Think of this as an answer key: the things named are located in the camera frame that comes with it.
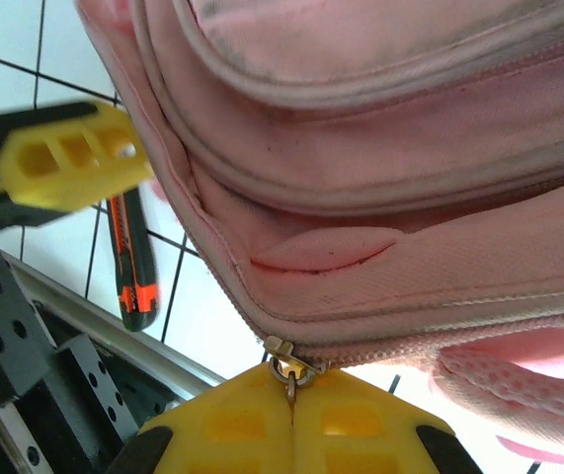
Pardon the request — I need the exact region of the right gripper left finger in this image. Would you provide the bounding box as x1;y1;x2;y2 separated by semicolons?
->
108;363;296;474

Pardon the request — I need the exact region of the aluminium front rail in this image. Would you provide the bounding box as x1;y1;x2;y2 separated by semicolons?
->
0;249;228;404

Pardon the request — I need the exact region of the pink backpack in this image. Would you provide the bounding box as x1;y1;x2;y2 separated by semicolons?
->
76;0;564;465

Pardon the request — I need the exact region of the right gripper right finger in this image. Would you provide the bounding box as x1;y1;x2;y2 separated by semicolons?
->
290;367;484;474

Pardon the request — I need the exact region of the orange black utility knife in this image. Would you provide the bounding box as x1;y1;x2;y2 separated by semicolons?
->
106;190;162;333

